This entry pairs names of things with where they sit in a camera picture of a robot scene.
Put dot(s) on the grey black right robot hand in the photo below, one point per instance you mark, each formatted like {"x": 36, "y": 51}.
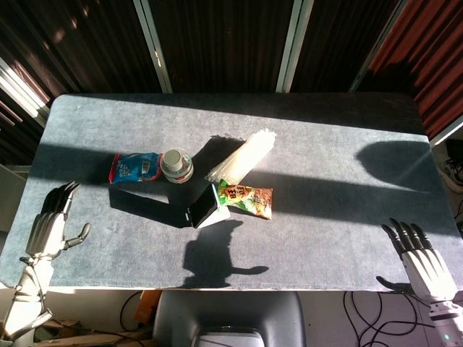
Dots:
{"x": 428, "y": 271}

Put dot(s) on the grey black left robot hand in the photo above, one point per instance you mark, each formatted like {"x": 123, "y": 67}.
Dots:
{"x": 45, "y": 235}

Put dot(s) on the black smartphone light blue frame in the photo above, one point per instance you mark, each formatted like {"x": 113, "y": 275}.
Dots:
{"x": 202, "y": 209}

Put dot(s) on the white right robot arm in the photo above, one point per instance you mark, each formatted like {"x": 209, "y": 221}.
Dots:
{"x": 448, "y": 321}

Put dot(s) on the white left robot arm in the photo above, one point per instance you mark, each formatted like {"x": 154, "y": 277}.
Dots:
{"x": 25, "y": 300}

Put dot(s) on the white folding phone stand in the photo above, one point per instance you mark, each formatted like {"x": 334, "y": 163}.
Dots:
{"x": 220, "y": 217}

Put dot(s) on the grey cabinet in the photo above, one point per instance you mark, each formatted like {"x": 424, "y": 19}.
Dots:
{"x": 12, "y": 195}

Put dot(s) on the blue snack bag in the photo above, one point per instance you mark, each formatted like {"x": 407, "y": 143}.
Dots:
{"x": 134, "y": 168}

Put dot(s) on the brown cardboard sheet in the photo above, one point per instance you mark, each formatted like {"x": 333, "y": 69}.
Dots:
{"x": 90, "y": 338}

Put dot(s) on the blue-grey table cloth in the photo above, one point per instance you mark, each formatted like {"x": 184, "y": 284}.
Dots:
{"x": 307, "y": 246}

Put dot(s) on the orange box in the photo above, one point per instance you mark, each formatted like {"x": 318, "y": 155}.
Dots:
{"x": 146, "y": 307}

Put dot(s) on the clear plastic jar white label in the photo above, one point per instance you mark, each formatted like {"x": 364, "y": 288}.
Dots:
{"x": 181, "y": 175}

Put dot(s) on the green orange snack bag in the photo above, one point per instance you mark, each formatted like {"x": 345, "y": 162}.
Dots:
{"x": 249, "y": 200}

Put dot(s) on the grey robot torso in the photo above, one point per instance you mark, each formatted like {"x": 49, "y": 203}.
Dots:
{"x": 228, "y": 311}

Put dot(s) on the clear bag of white noodles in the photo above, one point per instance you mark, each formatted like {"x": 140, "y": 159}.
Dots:
{"x": 249, "y": 152}

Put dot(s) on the reddish brown curtain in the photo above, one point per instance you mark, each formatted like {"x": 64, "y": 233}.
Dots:
{"x": 434, "y": 54}

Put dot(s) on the dark brown curtain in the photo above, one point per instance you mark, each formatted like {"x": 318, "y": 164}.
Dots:
{"x": 224, "y": 43}

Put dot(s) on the white window frame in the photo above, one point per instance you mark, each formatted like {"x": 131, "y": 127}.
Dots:
{"x": 21, "y": 88}

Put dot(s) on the white frame post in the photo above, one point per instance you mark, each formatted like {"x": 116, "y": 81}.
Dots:
{"x": 293, "y": 43}
{"x": 380, "y": 43}
{"x": 153, "y": 43}

